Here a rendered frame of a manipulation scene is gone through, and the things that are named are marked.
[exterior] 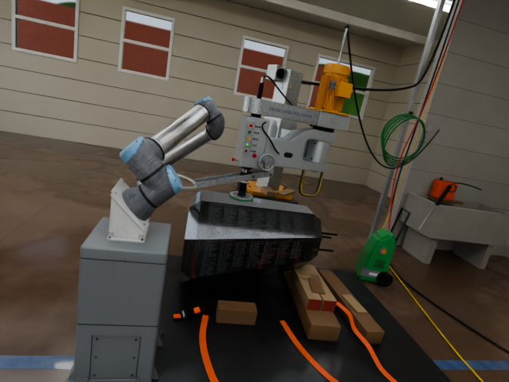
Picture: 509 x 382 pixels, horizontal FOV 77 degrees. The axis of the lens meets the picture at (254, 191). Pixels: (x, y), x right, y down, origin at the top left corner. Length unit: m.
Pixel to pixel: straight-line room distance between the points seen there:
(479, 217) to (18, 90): 9.50
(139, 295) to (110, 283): 0.15
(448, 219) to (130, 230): 4.10
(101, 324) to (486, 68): 5.39
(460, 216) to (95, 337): 4.40
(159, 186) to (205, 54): 7.24
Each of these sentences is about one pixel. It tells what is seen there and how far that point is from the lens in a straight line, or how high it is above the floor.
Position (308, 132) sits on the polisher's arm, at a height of 1.50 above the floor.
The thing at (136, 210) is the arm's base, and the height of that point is 1.02.
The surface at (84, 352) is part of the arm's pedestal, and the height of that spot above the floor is 0.26.
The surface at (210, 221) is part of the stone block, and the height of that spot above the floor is 0.70.
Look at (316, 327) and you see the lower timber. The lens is 2.64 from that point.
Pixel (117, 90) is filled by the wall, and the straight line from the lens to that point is 8.86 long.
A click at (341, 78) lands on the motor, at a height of 1.99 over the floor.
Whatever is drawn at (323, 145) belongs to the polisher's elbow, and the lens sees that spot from 2.95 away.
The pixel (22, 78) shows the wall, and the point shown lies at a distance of 9.51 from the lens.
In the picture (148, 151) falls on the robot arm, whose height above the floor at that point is 1.31.
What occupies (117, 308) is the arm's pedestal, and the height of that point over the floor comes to 0.53.
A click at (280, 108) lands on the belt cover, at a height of 1.65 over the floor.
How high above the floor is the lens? 1.61
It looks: 14 degrees down
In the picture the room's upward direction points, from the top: 11 degrees clockwise
